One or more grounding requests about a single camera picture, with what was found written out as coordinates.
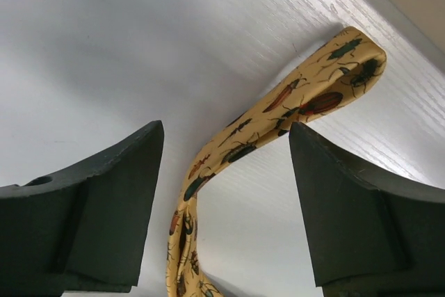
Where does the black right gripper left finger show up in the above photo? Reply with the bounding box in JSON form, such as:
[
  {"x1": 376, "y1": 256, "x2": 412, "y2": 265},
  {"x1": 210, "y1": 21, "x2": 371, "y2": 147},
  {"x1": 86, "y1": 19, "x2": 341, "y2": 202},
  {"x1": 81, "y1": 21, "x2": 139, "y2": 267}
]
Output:
[{"x1": 1, "y1": 120, "x2": 164, "y2": 293}]

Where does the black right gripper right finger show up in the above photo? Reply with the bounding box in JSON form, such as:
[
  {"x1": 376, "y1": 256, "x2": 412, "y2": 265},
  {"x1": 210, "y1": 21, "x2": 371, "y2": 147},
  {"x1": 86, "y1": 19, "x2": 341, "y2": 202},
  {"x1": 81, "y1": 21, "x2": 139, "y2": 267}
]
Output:
[{"x1": 289, "y1": 122, "x2": 444, "y2": 296}]

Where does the yellow beetle print tie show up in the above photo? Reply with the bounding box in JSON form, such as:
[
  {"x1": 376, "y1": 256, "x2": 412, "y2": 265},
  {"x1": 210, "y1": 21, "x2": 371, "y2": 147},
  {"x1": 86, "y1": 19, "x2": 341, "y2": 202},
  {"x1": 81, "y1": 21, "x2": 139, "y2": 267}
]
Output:
[{"x1": 165, "y1": 26, "x2": 387, "y2": 296}]

